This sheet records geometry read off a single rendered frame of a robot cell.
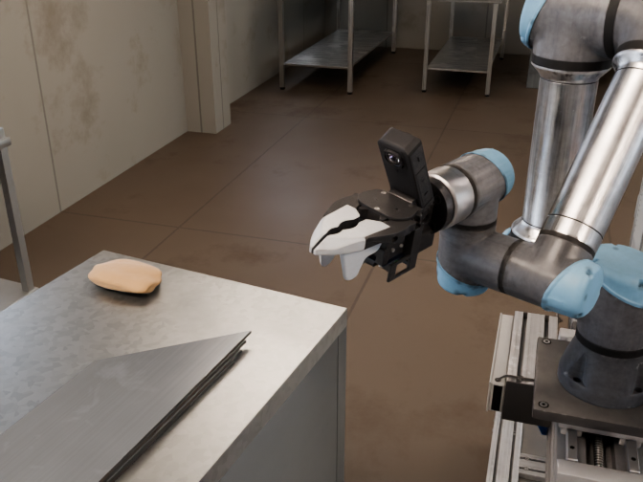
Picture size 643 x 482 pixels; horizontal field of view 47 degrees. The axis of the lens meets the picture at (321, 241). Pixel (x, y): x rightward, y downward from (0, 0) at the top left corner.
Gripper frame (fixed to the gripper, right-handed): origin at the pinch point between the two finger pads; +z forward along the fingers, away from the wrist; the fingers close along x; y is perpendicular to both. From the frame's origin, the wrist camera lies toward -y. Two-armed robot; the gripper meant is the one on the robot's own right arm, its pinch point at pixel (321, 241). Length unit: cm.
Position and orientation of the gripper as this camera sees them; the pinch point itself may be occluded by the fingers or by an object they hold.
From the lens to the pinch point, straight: 77.1
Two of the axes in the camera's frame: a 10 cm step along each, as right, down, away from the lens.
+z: -6.8, 3.2, -6.6
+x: -7.3, -4.1, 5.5
